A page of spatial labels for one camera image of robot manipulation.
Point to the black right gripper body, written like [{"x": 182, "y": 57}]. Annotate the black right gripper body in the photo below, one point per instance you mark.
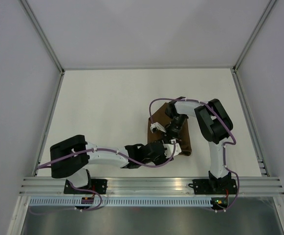
[{"x": 175, "y": 126}]

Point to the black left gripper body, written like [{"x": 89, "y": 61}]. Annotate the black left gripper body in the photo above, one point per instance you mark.
[{"x": 159, "y": 160}]

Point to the brown cloth napkin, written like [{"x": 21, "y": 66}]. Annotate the brown cloth napkin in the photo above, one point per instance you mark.
[{"x": 160, "y": 117}]

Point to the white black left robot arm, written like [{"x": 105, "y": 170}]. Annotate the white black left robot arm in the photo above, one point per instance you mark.
[{"x": 69, "y": 157}]

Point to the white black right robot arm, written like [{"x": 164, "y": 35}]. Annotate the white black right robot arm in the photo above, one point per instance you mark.
[{"x": 215, "y": 126}]

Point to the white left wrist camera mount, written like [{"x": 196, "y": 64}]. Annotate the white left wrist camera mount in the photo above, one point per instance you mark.
[{"x": 172, "y": 148}]

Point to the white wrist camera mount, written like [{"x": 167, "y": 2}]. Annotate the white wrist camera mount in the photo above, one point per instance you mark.
[
  {"x": 172, "y": 148},
  {"x": 156, "y": 126}
]

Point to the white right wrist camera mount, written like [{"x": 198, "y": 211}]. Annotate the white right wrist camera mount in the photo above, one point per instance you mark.
[{"x": 156, "y": 126}]

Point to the white slotted cable duct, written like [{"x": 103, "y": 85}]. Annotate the white slotted cable duct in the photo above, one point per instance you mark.
[{"x": 122, "y": 201}]

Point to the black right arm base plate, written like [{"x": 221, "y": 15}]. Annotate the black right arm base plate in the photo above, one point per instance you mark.
[{"x": 207, "y": 187}]

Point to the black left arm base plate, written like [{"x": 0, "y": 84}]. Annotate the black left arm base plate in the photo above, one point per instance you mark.
[{"x": 97, "y": 185}]

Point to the right side aluminium rail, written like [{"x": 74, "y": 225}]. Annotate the right side aluminium rail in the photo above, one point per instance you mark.
[{"x": 250, "y": 124}]

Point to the aluminium rail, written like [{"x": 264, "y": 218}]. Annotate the aluminium rail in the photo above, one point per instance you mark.
[
  {"x": 151, "y": 186},
  {"x": 47, "y": 125},
  {"x": 250, "y": 124}
]

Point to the left side aluminium rail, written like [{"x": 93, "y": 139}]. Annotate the left side aluminium rail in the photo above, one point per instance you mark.
[{"x": 47, "y": 125}]

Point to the aluminium front rail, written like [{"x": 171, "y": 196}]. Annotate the aluminium front rail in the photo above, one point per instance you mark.
[{"x": 151, "y": 186}]

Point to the right rear aluminium frame post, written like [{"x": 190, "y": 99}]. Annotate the right rear aluminium frame post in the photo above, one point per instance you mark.
[{"x": 258, "y": 27}]

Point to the grey aluminium frame post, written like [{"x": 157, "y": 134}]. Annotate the grey aluminium frame post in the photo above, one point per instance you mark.
[{"x": 35, "y": 23}]

